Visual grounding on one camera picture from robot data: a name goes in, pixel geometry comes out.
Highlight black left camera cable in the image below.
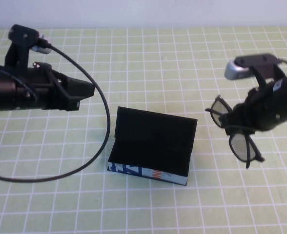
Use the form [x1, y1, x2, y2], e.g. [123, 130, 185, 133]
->
[0, 41, 111, 183]

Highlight black right camera mount bracket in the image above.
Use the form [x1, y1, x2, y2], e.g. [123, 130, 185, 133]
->
[235, 53, 287, 91]

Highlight green checked tablecloth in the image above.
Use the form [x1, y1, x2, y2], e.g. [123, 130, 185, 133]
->
[0, 26, 287, 234]

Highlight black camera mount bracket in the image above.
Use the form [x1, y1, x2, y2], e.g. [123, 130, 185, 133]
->
[235, 53, 287, 91]
[5, 24, 41, 71]

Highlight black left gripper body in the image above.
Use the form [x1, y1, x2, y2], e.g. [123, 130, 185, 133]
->
[15, 63, 81, 112]

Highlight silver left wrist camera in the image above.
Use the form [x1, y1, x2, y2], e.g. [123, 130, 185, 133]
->
[8, 28, 52, 55]

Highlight black glasses case printed side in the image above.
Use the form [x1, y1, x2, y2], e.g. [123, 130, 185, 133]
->
[107, 106, 198, 187]

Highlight black left camera mount bracket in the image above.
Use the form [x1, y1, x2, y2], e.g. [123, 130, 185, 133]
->
[5, 24, 41, 71]

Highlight black framed glasses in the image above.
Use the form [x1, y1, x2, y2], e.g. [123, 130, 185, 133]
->
[204, 95, 266, 170]

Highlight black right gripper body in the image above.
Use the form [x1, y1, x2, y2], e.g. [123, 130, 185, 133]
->
[235, 70, 287, 133]

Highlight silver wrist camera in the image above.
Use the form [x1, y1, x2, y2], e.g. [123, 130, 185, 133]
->
[223, 60, 254, 80]
[8, 28, 52, 55]

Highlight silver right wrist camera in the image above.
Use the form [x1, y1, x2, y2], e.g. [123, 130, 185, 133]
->
[223, 60, 254, 80]

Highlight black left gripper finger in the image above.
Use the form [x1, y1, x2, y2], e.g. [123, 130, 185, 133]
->
[71, 88, 95, 101]
[66, 75, 95, 91]

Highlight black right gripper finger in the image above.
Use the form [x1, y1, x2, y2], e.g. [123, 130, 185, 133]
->
[222, 101, 247, 123]
[225, 121, 257, 137]

